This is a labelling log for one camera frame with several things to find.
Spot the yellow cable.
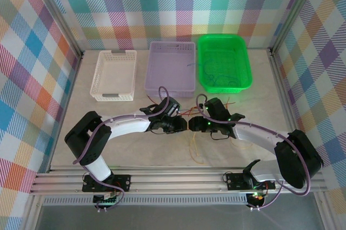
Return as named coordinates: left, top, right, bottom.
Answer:
left=188, top=132, right=205, bottom=165
left=231, top=142, right=254, bottom=150

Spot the purple perforated basket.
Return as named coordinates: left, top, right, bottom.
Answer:
left=144, top=41, right=197, bottom=98

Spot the green mesh basket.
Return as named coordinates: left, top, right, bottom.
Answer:
left=198, top=33, right=254, bottom=95

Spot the white perforated basket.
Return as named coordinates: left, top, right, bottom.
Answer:
left=89, top=50, right=138, bottom=103

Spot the small circuit board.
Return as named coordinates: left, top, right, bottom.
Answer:
left=247, top=192, right=268, bottom=205
left=92, top=192, right=120, bottom=206

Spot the colourful plaid backdrop cloth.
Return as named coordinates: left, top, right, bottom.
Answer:
left=0, top=0, right=346, bottom=230

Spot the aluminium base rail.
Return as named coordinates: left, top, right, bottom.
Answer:
left=29, top=165, right=328, bottom=196

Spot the purple sleeved cable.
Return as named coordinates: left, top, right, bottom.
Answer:
left=195, top=94, right=311, bottom=212
left=72, top=86, right=171, bottom=212

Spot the aluminium side rail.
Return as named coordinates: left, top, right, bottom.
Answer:
left=269, top=50, right=305, bottom=135
left=48, top=51, right=86, bottom=174

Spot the slotted grey cable duct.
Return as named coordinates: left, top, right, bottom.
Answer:
left=40, top=196, right=250, bottom=207

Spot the aluminium corner post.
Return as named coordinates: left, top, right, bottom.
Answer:
left=269, top=0, right=322, bottom=56
left=31, top=0, right=85, bottom=60

